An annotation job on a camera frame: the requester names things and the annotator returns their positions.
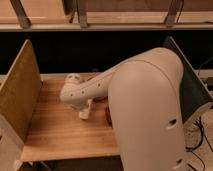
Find wooden shelf frame behind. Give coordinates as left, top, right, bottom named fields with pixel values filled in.
left=0, top=0, right=213, bottom=32

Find brown red object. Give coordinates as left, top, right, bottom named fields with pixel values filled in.
left=105, top=107, right=112, bottom=126

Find right dark side panel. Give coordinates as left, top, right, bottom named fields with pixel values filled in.
left=163, top=36, right=213, bottom=127

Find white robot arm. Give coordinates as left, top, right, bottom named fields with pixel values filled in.
left=60, top=48, right=187, bottom=171

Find black cables on floor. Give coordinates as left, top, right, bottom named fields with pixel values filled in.
left=185, top=103, right=213, bottom=171

